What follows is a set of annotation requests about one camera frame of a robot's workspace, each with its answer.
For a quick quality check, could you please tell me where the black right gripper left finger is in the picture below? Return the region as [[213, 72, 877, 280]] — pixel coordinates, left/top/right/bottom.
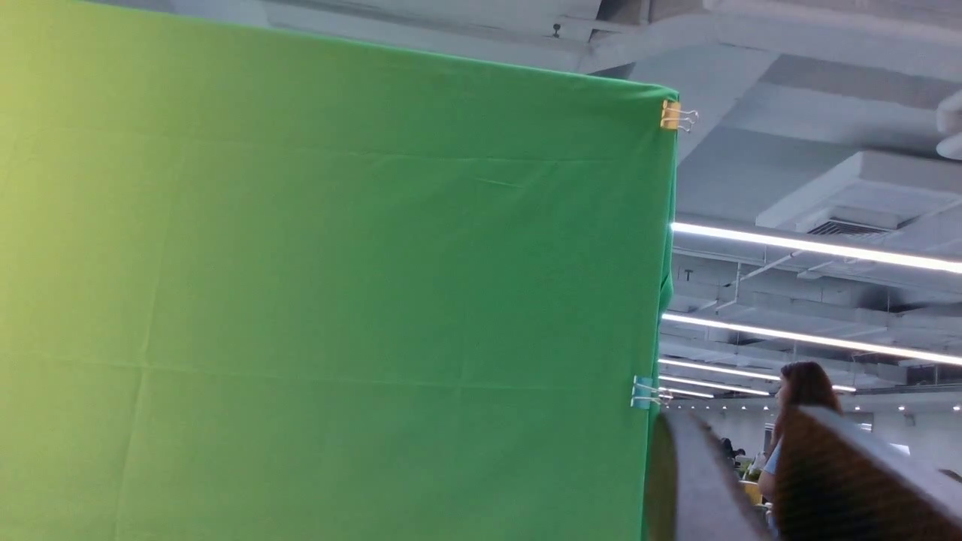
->
[[645, 411, 773, 540]]

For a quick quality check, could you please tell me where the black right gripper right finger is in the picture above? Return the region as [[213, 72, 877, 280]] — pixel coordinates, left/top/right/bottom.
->
[[774, 407, 961, 540]]

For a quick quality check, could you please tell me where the person with brown hair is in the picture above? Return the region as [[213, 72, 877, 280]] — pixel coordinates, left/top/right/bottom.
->
[[758, 361, 844, 538]]

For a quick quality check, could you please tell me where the blue binder clip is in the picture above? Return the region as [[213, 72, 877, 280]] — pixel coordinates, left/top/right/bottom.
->
[[629, 375, 673, 410]]

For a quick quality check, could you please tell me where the ceiling light strip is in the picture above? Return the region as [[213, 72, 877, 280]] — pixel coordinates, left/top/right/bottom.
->
[[661, 313, 961, 367], [671, 222, 961, 274]]

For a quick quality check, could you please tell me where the ceiling air vent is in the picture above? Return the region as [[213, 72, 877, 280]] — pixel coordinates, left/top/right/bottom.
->
[[805, 218, 894, 239]]

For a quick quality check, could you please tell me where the yellow binder clip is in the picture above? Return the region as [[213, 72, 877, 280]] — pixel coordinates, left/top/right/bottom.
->
[[659, 99, 700, 133]]

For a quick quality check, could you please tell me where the green backdrop cloth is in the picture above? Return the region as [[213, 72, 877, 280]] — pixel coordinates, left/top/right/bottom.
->
[[1, 1, 678, 540]]

